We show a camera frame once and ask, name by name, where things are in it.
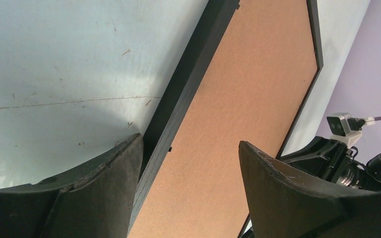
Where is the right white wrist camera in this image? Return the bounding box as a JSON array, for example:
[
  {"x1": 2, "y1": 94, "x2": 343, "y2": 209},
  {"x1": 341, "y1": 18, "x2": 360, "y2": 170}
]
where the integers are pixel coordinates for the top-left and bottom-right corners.
[{"x1": 326, "y1": 113, "x2": 376, "y2": 148}]

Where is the black picture frame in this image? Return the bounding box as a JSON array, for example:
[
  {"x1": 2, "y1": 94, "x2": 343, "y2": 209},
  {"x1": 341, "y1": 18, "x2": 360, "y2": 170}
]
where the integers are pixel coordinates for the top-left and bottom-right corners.
[{"x1": 128, "y1": 0, "x2": 323, "y2": 236}]

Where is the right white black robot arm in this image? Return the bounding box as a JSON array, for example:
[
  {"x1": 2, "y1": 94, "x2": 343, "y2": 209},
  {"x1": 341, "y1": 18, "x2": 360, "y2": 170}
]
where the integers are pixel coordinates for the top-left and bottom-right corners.
[{"x1": 279, "y1": 136, "x2": 381, "y2": 191}]

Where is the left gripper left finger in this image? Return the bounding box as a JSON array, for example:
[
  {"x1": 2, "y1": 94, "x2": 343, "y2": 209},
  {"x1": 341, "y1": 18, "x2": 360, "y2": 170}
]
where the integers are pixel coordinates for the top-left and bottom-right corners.
[{"x1": 0, "y1": 133, "x2": 143, "y2": 238}]

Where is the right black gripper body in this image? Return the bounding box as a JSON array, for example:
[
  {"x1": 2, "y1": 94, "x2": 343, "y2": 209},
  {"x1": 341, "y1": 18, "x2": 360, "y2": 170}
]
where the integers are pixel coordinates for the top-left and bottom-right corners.
[{"x1": 278, "y1": 136, "x2": 368, "y2": 189}]

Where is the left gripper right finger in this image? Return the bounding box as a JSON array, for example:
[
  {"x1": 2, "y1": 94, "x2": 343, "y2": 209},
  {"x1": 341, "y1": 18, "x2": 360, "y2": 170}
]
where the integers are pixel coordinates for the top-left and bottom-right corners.
[{"x1": 239, "y1": 141, "x2": 381, "y2": 238}]

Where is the brown frame backing board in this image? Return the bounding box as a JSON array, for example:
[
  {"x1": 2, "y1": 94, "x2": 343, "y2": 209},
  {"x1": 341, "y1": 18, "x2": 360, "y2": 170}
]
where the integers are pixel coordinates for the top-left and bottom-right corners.
[{"x1": 129, "y1": 0, "x2": 317, "y2": 238}]

